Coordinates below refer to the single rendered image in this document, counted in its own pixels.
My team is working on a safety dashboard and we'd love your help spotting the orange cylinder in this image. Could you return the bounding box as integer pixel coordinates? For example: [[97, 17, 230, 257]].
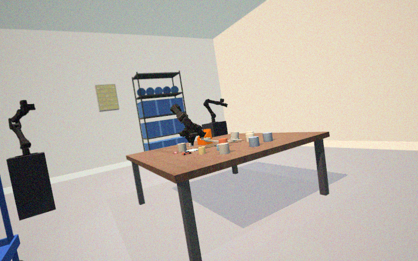
[[218, 138, 228, 144]]

